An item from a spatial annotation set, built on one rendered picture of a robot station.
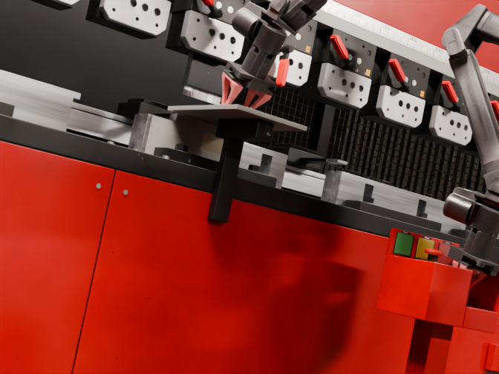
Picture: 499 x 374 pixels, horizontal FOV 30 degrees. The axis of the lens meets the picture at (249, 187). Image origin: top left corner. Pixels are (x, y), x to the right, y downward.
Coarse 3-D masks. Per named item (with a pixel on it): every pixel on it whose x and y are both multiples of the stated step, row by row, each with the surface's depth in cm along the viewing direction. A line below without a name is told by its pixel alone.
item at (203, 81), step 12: (192, 60) 206; (204, 60) 207; (216, 60) 209; (192, 72) 206; (204, 72) 208; (216, 72) 209; (192, 84) 206; (204, 84) 208; (216, 84) 210; (192, 96) 207; (204, 96) 209; (216, 96) 211
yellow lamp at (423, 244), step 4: (420, 240) 207; (424, 240) 207; (428, 240) 208; (432, 240) 208; (420, 244) 207; (424, 244) 207; (428, 244) 208; (432, 244) 208; (420, 248) 207; (424, 248) 207; (428, 248) 208; (432, 248) 208; (420, 252) 207; (424, 252) 207; (416, 256) 206; (420, 256) 207; (424, 256) 207
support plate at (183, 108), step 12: (168, 108) 201; (180, 108) 197; (192, 108) 193; (204, 108) 190; (216, 108) 186; (228, 108) 183; (240, 108) 181; (204, 120) 206; (216, 120) 202; (276, 120) 186
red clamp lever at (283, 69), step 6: (282, 48) 213; (288, 48) 212; (288, 54) 213; (282, 60) 213; (288, 60) 212; (282, 66) 212; (288, 66) 212; (282, 72) 212; (276, 78) 213; (282, 78) 212; (282, 84) 212
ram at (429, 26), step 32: (256, 0) 215; (352, 0) 228; (384, 0) 234; (416, 0) 241; (448, 0) 248; (480, 0) 255; (352, 32) 229; (416, 32) 242; (448, 64) 249; (480, 64) 257
